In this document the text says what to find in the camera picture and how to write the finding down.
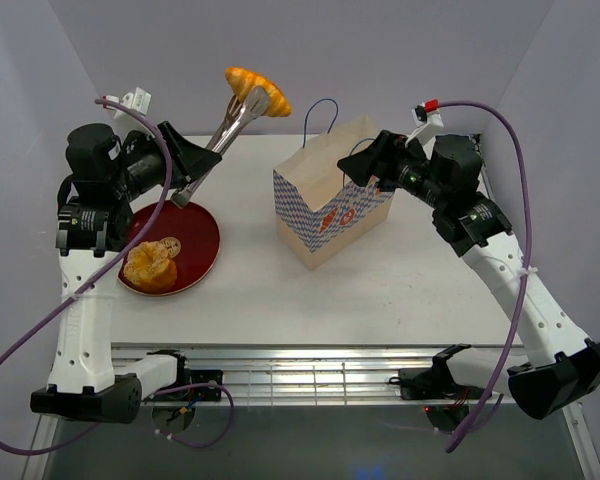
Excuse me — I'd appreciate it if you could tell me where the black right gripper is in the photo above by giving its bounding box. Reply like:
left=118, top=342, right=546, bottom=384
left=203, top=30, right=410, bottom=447
left=336, top=130, right=447, bottom=209

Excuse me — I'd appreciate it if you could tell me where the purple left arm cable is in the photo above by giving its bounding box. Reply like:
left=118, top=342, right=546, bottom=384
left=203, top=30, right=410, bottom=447
left=0, top=97, right=235, bottom=455

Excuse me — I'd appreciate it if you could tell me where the aluminium front rail frame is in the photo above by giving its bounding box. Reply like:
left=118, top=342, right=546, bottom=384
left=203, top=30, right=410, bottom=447
left=42, top=343, right=581, bottom=409

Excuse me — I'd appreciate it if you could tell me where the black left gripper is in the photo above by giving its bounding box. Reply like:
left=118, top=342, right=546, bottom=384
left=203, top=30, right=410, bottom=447
left=110, top=120, right=222, bottom=201

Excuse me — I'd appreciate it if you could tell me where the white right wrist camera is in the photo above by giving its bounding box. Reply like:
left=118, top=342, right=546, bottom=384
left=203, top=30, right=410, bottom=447
left=407, top=99, right=444, bottom=146

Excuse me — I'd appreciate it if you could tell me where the blue patterned paper bag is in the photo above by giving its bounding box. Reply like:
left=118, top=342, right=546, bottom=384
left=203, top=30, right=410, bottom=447
left=273, top=115, right=393, bottom=270

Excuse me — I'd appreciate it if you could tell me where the large round fake bread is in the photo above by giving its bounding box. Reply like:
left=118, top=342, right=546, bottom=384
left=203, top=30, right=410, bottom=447
left=123, top=241, right=177, bottom=294

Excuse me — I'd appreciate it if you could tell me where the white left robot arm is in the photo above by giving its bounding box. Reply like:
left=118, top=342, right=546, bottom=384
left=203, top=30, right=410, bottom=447
left=30, top=86, right=271, bottom=424

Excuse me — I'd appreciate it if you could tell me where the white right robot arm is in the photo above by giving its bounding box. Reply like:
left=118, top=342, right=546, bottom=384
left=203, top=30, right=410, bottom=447
left=337, top=131, right=600, bottom=419

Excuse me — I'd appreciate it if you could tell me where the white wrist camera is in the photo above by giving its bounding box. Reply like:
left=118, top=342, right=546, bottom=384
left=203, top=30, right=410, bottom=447
left=407, top=99, right=444, bottom=146
left=103, top=87, right=152, bottom=116

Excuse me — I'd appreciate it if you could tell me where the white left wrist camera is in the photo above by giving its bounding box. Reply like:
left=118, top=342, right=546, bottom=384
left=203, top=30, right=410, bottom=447
left=103, top=87, right=152, bottom=116

